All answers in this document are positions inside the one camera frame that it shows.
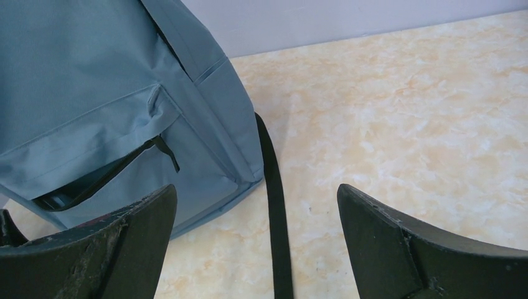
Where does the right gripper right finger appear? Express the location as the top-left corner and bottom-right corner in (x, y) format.
(337, 184), (527, 298)

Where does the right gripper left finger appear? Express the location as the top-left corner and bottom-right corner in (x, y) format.
(1, 185), (177, 298)

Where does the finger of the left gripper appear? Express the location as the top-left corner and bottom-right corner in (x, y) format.
(1, 209), (29, 247)

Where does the blue grey backpack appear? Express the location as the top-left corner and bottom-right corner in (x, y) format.
(1, 1), (294, 298)

